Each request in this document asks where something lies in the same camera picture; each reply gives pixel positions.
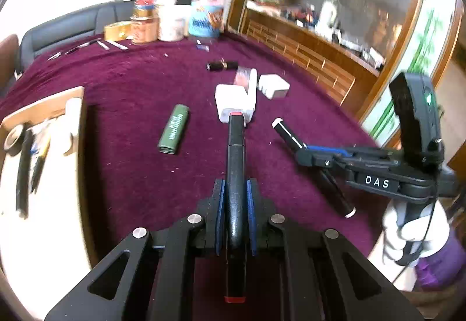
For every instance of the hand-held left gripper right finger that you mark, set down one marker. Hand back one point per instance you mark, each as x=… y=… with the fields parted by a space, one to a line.
x=252 y=219

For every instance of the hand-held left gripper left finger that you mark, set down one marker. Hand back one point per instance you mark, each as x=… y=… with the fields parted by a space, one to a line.
x=220 y=219

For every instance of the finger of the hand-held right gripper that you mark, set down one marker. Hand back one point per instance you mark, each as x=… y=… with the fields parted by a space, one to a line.
x=327 y=150
x=316 y=162

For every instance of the black marker white cap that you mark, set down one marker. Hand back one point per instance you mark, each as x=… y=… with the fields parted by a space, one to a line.
x=285 y=131

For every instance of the black marker red cap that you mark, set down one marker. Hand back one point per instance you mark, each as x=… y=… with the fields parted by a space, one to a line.
x=235 y=168

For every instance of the cardboard box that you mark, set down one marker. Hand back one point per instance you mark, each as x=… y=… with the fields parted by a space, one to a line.
x=51 y=215

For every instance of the yellow black pen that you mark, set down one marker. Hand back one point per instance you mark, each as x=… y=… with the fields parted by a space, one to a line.
x=38 y=168

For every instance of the clear pen with blue label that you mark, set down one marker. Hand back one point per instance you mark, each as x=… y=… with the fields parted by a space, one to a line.
x=40 y=135

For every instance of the black marker grey cap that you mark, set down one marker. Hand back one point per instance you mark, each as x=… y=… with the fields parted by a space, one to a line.
x=22 y=179

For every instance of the person's right forearm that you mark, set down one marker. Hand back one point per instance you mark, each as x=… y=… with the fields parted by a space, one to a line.
x=440 y=266

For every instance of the person's right hand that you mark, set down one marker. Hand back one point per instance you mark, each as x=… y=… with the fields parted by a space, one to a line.
x=407 y=237

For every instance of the bamboo print panel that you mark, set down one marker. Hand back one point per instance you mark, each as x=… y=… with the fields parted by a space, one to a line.
x=426 y=40

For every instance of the white charger cube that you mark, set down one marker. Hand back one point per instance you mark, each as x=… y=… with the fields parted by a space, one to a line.
x=273 y=86

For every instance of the wooden cabinet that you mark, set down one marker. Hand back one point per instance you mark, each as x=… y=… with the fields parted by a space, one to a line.
x=309 y=55

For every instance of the green lighter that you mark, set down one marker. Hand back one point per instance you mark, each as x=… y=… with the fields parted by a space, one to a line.
x=174 y=128

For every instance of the pile of cabinet clutter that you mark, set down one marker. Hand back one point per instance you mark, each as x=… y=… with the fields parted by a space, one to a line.
x=356 y=40

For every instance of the white plug-in adapter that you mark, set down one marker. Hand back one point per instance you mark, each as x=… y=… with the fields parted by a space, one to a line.
x=229 y=99

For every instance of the clear red packet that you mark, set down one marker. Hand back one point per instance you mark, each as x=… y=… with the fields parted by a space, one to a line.
x=242 y=76

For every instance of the white green cup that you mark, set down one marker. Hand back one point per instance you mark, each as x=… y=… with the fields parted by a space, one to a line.
x=326 y=17

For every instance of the black lipstick tube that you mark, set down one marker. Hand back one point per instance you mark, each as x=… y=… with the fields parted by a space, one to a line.
x=220 y=66

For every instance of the maroon tablecloth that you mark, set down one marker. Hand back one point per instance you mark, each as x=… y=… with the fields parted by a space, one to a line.
x=138 y=88

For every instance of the small clear cap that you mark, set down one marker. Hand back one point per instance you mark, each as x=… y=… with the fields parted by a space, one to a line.
x=202 y=47

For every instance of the white paper roll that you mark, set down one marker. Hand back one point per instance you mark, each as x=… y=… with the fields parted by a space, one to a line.
x=72 y=117

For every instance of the blue label plastic jar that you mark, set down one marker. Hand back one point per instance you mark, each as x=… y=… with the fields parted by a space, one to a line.
x=205 y=15

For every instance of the white plastic tub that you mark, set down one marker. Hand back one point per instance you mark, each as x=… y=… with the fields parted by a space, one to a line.
x=171 y=24

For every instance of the orange label jar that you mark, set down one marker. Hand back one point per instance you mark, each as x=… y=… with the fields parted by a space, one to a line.
x=143 y=28

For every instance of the short silver pen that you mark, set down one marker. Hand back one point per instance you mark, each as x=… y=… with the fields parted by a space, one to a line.
x=102 y=45

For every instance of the yellow tape roll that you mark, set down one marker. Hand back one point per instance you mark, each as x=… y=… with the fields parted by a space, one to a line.
x=116 y=30

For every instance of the black tape roll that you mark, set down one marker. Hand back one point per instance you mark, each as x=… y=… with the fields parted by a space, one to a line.
x=9 y=148

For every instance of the metal tweezers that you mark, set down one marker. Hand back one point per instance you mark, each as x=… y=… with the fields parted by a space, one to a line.
x=54 y=56

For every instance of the black sofa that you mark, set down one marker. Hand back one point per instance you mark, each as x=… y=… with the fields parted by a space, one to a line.
x=72 y=29

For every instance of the brown chair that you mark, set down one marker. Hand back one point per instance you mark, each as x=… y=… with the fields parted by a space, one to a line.
x=8 y=59

